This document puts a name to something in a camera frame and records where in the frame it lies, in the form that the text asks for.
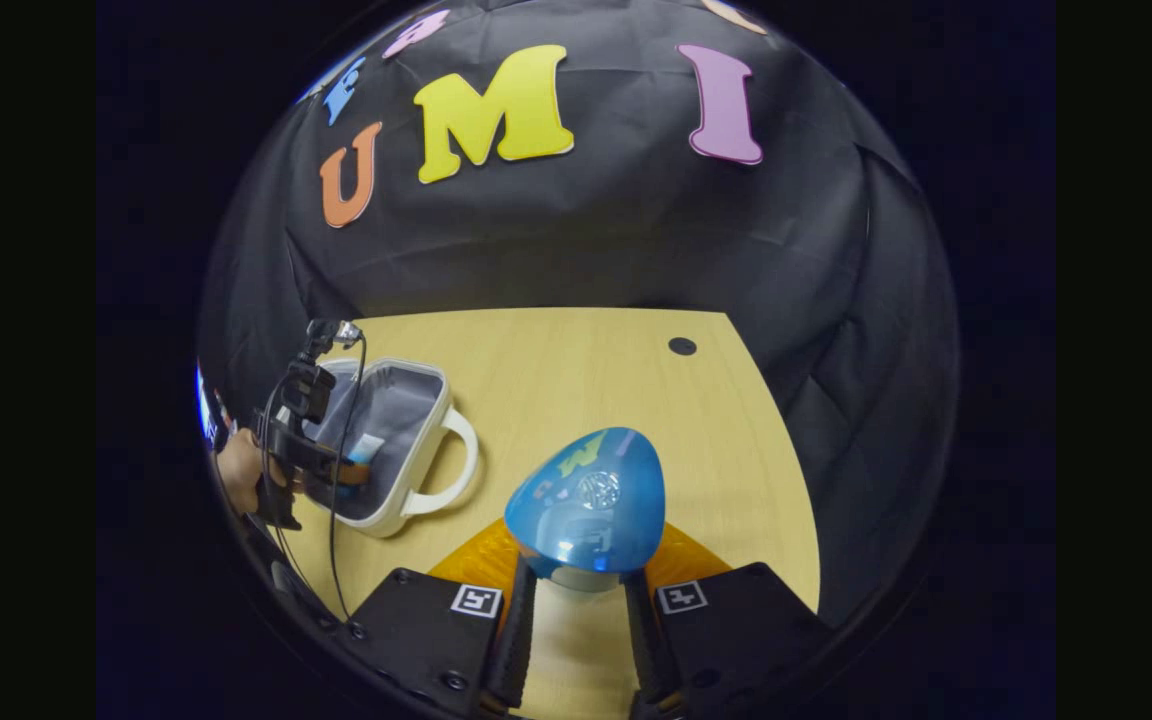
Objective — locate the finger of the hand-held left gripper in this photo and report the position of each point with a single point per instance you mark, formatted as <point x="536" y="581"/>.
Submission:
<point x="331" y="468"/>

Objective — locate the white suitcase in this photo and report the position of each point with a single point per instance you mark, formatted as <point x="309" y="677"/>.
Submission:
<point x="406" y="430"/>

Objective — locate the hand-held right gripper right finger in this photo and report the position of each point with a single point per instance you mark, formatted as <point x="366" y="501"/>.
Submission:
<point x="641" y="640"/>

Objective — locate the black backdrop cloth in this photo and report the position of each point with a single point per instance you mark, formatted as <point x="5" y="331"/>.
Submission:
<point x="586" y="240"/>

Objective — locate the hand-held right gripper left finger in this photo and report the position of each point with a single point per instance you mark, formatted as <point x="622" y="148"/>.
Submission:
<point x="516" y="640"/>

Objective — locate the blue capped clear bottle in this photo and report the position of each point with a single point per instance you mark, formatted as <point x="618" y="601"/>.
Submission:
<point x="586" y="500"/>

